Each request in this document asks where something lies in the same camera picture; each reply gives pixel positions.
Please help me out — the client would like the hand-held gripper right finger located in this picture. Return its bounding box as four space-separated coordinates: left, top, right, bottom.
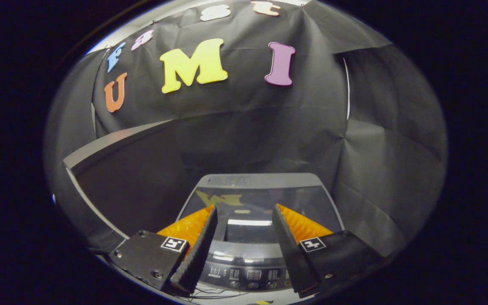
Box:
272 203 386 298

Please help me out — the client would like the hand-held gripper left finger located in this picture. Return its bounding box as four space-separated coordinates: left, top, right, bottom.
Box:
108 205 218 296

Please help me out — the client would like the beige cabinet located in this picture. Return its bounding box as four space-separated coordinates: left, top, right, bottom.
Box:
63 120 194 250

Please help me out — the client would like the black backdrop cloth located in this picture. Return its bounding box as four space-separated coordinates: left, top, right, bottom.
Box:
45 0 448 255

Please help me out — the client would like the black cable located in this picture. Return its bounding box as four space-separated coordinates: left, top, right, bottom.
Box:
180 285 249 302

